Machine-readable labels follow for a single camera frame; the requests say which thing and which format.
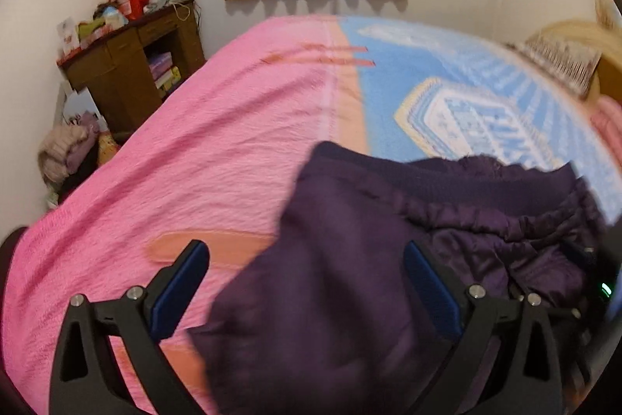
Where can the pink and blue bedspread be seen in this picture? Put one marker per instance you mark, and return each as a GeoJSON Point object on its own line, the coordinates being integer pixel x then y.
{"type": "Point", "coordinates": [218, 159]}

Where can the pink folded quilt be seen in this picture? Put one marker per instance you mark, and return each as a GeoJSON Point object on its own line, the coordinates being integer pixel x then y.
{"type": "Point", "coordinates": [607, 120]}

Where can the cream wooden headboard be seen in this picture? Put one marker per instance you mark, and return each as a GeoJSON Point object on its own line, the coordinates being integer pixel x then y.
{"type": "Point", "coordinates": [604, 40]}

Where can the grey patterned pillow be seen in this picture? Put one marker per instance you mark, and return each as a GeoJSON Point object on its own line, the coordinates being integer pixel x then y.
{"type": "Point", "coordinates": [570, 63]}

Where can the beige side window curtain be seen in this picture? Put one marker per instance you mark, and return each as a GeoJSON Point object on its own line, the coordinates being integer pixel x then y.
{"type": "Point", "coordinates": [608, 15]}

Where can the dark wooden footboard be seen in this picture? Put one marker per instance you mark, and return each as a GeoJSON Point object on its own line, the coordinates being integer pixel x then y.
{"type": "Point", "coordinates": [7, 251]}

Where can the brown wooden desk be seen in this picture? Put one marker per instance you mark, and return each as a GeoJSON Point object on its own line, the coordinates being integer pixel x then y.
{"type": "Point", "coordinates": [115, 68]}

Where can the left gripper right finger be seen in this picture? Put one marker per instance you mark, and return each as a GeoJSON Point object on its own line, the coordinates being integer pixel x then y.
{"type": "Point", "coordinates": [525, 379]}

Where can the purple quilted jacket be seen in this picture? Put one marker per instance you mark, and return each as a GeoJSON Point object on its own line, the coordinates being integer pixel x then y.
{"type": "Point", "coordinates": [324, 321]}

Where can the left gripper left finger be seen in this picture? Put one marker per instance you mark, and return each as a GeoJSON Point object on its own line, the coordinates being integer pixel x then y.
{"type": "Point", "coordinates": [86, 377]}

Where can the white greeting card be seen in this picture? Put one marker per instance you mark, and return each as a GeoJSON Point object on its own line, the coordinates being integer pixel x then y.
{"type": "Point", "coordinates": [68, 37]}

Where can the beige clothes pile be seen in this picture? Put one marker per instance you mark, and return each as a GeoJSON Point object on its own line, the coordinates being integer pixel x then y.
{"type": "Point", "coordinates": [65, 148]}

